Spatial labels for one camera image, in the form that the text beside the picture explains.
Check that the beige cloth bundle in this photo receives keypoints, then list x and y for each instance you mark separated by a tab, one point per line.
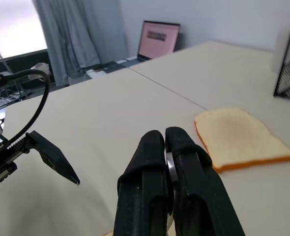
40	68

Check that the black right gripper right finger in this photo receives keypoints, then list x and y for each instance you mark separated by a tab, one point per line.
199	186

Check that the grey curtain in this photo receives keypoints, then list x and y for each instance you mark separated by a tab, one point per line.
81	34

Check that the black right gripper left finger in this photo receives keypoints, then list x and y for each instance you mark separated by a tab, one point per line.
145	172

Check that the white bread slice, orange crust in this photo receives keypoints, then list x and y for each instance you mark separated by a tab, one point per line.
236	137

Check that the bright window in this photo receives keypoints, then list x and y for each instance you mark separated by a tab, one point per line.
12	27

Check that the silver metal spoon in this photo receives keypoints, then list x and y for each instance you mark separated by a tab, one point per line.
172	169

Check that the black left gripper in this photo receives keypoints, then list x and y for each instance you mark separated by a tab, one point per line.
1	159

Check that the open laptop with pink screen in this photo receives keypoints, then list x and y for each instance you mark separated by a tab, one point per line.
157	41

